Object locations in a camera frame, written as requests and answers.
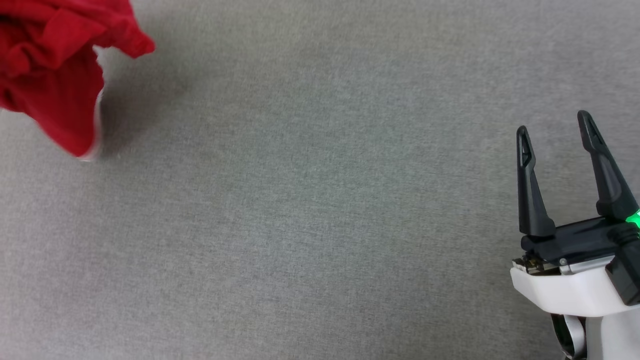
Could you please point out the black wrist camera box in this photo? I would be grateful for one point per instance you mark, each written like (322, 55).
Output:
(627, 270)

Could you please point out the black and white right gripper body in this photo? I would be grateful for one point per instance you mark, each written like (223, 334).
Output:
(570, 290)

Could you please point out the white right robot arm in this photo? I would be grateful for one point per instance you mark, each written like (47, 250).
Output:
(615, 340)

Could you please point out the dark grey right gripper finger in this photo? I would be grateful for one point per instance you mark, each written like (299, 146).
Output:
(529, 200)
(607, 175)

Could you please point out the red garment with white trim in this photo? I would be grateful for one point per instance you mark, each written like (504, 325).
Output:
(45, 75)

